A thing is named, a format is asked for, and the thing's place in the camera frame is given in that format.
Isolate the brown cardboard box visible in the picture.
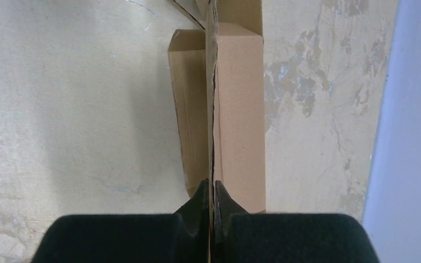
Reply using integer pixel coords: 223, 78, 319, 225
168, 1, 266, 262

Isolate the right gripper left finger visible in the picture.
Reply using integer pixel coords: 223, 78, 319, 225
32, 180, 209, 262

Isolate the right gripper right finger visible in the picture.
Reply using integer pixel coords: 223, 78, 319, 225
214, 181, 379, 262

